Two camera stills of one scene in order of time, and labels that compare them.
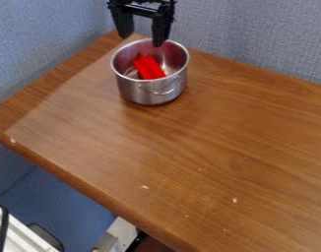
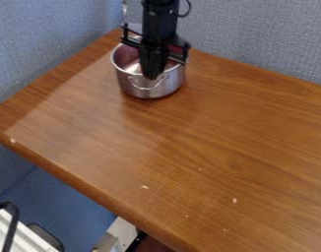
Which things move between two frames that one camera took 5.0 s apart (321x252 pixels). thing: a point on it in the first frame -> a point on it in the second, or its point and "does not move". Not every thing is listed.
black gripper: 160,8 -> 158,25
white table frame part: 119,237 does not move
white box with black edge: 23,237 does not move
